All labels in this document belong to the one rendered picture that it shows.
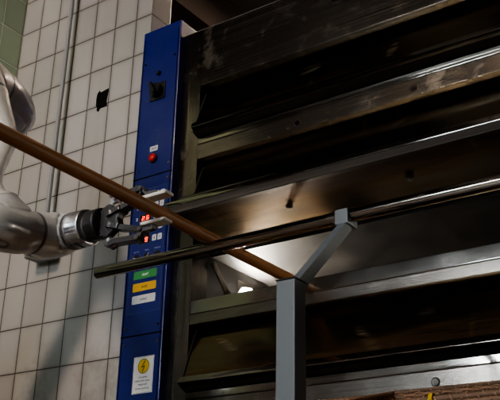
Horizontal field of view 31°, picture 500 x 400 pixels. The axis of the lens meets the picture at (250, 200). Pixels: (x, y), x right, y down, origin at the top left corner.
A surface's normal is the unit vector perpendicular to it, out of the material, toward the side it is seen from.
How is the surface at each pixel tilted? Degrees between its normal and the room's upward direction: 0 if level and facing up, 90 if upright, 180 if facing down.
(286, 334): 90
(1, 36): 90
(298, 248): 180
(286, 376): 90
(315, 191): 172
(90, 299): 90
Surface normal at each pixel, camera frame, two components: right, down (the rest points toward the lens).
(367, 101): -0.56, -0.34
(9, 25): 0.83, -0.21
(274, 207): -0.11, 0.86
